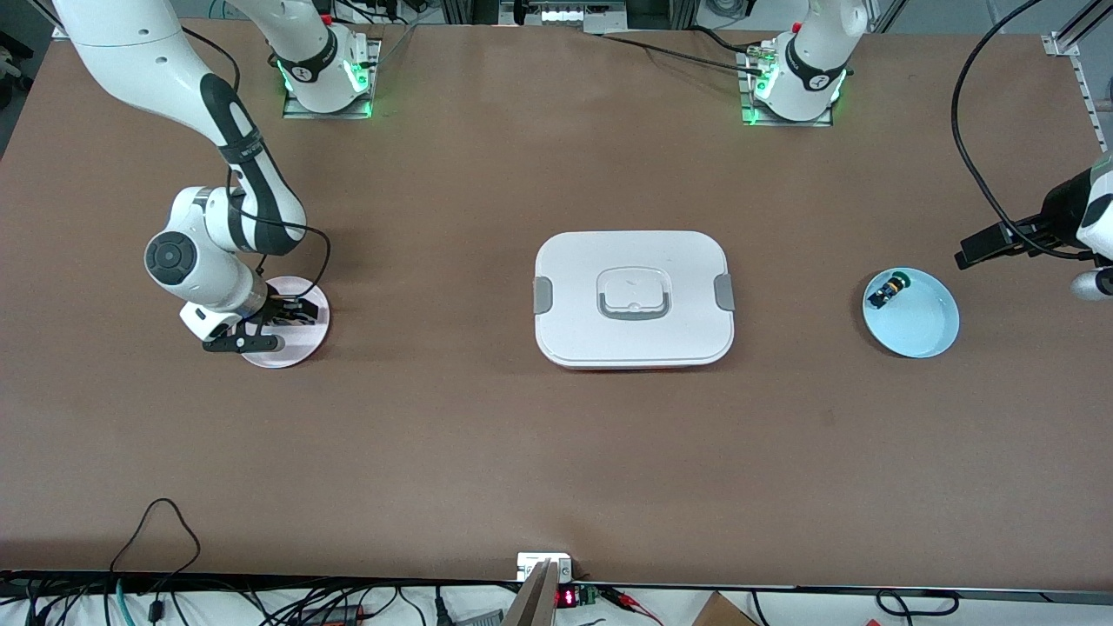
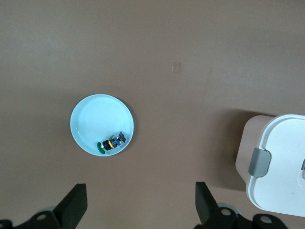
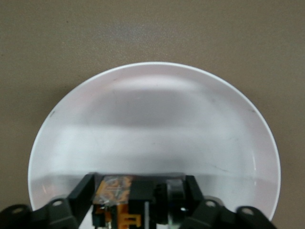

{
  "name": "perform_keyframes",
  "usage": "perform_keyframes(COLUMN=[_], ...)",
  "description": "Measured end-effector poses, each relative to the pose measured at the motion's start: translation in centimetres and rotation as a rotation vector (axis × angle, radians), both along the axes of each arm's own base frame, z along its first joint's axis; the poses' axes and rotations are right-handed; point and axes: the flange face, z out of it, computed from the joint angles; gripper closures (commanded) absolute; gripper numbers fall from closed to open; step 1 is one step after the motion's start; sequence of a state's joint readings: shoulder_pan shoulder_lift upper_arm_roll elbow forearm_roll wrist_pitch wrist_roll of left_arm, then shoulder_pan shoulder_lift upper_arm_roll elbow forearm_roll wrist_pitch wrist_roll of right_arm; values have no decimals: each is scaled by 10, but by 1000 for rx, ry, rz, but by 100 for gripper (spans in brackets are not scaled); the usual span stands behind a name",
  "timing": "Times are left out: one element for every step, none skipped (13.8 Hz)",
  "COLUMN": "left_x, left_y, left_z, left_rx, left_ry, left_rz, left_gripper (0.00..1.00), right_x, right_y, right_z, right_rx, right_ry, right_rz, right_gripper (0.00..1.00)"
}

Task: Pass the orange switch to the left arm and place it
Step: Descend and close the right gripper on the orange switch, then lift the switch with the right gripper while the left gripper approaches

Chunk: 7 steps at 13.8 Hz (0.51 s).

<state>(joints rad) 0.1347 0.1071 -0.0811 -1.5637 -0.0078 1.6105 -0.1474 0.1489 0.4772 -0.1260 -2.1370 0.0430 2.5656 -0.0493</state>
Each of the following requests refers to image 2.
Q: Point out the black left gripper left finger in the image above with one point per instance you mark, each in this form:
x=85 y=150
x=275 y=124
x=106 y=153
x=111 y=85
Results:
x=71 y=205

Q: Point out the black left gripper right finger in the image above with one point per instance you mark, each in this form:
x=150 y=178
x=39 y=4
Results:
x=203 y=205

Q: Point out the white lidded storage box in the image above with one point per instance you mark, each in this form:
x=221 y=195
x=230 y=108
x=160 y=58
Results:
x=281 y=167

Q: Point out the light blue round plate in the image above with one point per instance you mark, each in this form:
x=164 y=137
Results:
x=100 y=117

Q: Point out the green capped black switch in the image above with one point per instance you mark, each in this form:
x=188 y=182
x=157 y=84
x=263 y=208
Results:
x=112 y=143

